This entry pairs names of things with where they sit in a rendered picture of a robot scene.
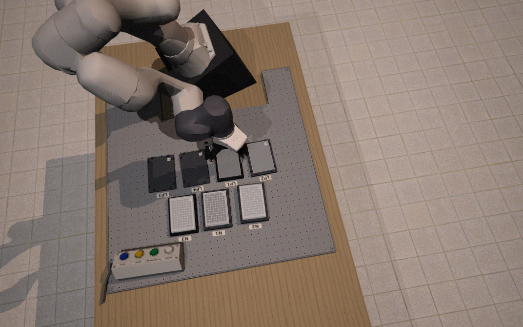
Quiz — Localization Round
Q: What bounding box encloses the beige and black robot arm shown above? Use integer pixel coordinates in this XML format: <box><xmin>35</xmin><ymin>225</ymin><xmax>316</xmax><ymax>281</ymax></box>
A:
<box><xmin>32</xmin><ymin>0</ymin><xmax>248</xmax><ymax>152</ymax></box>

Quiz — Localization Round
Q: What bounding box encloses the grey button panel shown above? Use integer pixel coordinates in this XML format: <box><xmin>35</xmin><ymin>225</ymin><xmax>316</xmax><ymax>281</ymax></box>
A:
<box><xmin>101</xmin><ymin>244</ymin><xmax>184</xmax><ymax>304</ymax></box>

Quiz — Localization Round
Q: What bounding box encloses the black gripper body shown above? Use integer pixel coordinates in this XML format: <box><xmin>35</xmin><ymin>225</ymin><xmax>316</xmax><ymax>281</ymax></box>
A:
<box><xmin>212</xmin><ymin>142</ymin><xmax>228</xmax><ymax>149</ymax></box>

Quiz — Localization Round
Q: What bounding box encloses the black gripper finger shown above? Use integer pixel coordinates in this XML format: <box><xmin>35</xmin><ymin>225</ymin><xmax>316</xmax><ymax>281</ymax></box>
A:
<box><xmin>204</xmin><ymin>142</ymin><xmax>222</xmax><ymax>167</ymax></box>
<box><xmin>237</xmin><ymin>144</ymin><xmax>248</xmax><ymax>163</ymax></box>

